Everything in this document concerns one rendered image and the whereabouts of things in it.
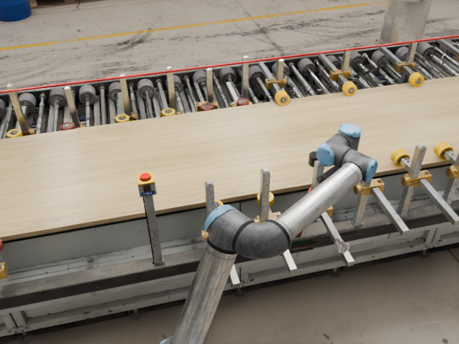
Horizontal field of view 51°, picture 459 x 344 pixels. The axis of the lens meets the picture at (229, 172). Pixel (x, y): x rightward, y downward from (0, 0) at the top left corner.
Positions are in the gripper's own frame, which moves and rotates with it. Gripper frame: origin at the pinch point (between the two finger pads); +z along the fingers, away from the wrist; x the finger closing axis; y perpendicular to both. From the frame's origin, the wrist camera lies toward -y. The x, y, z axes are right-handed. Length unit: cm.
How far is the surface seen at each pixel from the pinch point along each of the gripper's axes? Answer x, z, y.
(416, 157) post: 7.0, -8.6, 42.8
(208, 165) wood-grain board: 49, 10, -48
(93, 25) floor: 492, 100, -116
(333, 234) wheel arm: -9.5, 14.5, -2.5
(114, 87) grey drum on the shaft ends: 155, 15, -92
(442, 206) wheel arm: -14.1, 4.6, 47.1
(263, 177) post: 6.1, -12.9, -31.6
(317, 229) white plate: 5.4, 26.3, -2.8
